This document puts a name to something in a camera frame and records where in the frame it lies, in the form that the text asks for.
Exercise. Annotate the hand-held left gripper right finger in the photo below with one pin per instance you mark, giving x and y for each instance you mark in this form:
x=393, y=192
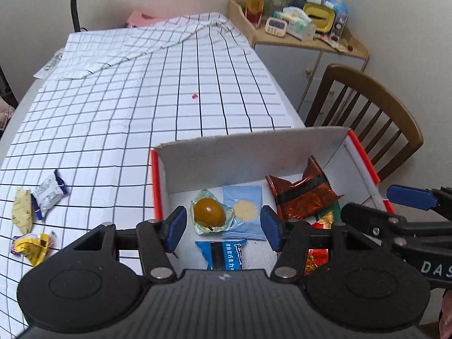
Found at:
x=270, y=227

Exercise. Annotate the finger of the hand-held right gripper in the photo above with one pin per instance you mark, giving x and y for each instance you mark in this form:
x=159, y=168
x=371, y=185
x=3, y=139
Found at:
x=356, y=213
x=409, y=196

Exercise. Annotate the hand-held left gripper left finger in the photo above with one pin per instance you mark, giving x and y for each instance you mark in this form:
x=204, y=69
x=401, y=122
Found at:
x=176, y=229

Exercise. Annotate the green snack packet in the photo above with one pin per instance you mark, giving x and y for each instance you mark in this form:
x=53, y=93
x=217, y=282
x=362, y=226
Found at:
x=320, y=215

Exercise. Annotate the clear packet with brown egg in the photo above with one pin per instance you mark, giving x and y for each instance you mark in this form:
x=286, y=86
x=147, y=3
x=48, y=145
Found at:
x=208, y=212

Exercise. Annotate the light blue snack packet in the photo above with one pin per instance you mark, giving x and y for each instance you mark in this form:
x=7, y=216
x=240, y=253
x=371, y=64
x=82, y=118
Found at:
x=243, y=201

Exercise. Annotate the brown foil snack packet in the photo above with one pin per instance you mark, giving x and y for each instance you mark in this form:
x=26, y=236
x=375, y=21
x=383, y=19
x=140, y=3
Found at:
x=303, y=194

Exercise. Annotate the red snack bag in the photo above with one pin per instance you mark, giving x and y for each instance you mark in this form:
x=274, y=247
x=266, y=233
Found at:
x=316, y=259

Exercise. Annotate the red cardboard box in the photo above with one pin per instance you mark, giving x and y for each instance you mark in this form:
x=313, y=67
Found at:
x=247, y=155

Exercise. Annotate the white blue snack packet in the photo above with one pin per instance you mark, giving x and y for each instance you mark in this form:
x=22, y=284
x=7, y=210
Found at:
x=47, y=192

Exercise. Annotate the golden candy packet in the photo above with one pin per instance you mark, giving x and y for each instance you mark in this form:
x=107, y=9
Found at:
x=33, y=249

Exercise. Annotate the pale yellow snack packet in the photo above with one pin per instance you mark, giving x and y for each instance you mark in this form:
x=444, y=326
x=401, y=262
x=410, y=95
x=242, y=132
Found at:
x=23, y=208

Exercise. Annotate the brown wooden chair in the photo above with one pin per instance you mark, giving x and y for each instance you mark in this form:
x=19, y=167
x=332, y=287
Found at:
x=370, y=88

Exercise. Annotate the white checkered tablecloth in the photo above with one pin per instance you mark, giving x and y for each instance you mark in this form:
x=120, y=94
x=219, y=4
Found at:
x=141, y=95

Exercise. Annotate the wooden top side cabinet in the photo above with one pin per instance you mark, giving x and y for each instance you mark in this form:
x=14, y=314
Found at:
x=282, y=60

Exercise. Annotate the flat printed packet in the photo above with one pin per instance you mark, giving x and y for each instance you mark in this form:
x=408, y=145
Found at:
x=335, y=42

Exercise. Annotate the yellow tissue holder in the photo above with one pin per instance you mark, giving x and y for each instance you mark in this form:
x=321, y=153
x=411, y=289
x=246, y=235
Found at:
x=319, y=17

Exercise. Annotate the green white tissue pack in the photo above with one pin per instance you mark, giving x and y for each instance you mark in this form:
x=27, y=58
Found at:
x=300, y=21

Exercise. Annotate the white kitchen timer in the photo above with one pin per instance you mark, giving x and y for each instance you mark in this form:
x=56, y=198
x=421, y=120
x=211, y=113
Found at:
x=274, y=26

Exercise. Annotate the blue white container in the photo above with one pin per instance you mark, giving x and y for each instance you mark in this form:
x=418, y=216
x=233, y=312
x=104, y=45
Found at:
x=339, y=7

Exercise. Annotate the crumpled printed paper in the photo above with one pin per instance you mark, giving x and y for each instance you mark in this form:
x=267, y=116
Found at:
x=51, y=65

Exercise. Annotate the pink pouch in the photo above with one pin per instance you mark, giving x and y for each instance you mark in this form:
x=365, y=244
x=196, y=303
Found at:
x=139, y=17

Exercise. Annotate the orange drink bottle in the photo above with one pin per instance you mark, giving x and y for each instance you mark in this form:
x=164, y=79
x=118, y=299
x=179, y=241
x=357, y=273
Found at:
x=255, y=5

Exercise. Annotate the grey desk lamp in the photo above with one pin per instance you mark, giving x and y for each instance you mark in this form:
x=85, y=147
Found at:
x=76, y=3

